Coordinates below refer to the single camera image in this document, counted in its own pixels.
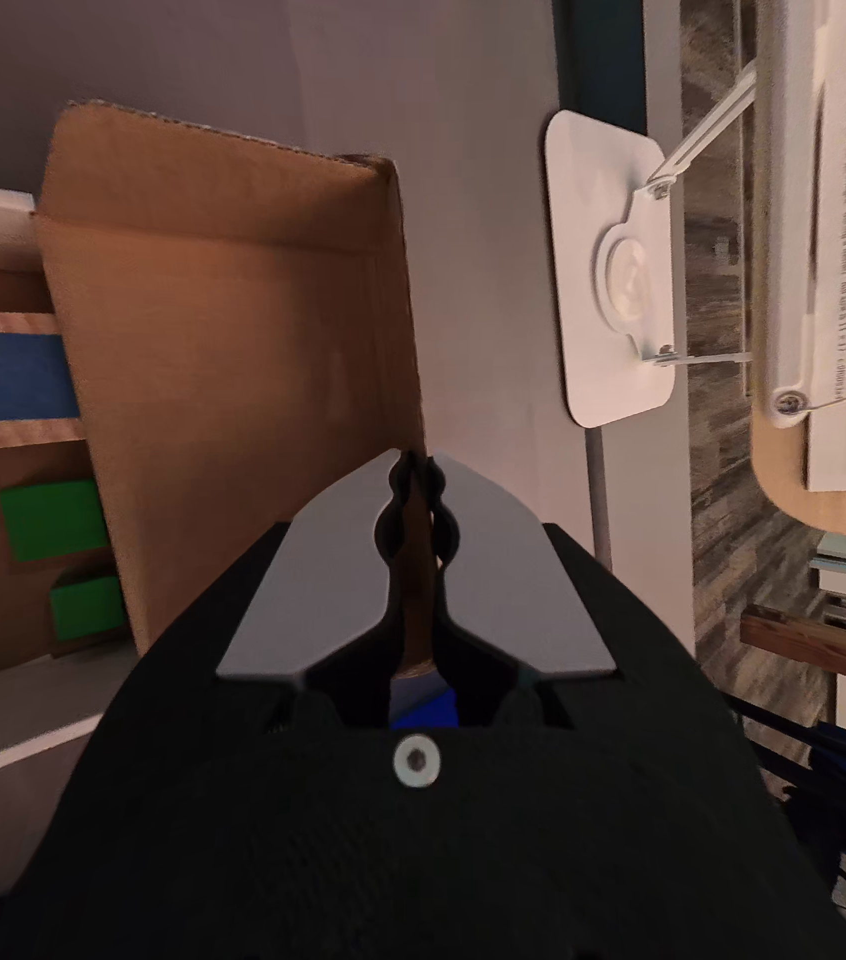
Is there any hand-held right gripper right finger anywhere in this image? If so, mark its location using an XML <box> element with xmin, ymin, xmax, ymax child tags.
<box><xmin>423</xmin><ymin>452</ymin><xmax>617</xmax><ymax>687</ymax></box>

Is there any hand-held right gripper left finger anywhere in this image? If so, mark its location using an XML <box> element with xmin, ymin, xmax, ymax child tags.
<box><xmin>215</xmin><ymin>448</ymin><xmax>417</xmax><ymax>691</ymax></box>

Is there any blue plastic bin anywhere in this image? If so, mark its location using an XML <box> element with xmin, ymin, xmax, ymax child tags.
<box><xmin>390</xmin><ymin>671</ymin><xmax>462</xmax><ymax>730</ymax></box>

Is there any green cube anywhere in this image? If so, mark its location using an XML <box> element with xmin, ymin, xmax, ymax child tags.
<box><xmin>0</xmin><ymin>480</ymin><xmax>111</xmax><ymax>564</ymax></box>
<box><xmin>48</xmin><ymin>573</ymin><xmax>129</xmax><ymax>644</ymax></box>

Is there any white cardboard mailer box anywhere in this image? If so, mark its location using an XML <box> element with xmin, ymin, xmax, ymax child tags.
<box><xmin>0</xmin><ymin>101</ymin><xmax>428</xmax><ymax>789</ymax></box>

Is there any blue cube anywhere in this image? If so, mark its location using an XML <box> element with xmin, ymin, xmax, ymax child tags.
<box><xmin>0</xmin><ymin>331</ymin><xmax>81</xmax><ymax>425</ymax></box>

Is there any wooden furniture leg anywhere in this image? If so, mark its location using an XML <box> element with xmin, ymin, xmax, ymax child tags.
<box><xmin>739</xmin><ymin>606</ymin><xmax>846</xmax><ymax>695</ymax></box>

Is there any white document stand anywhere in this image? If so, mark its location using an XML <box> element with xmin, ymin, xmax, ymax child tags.
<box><xmin>543</xmin><ymin>0</ymin><xmax>846</xmax><ymax>430</ymax></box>

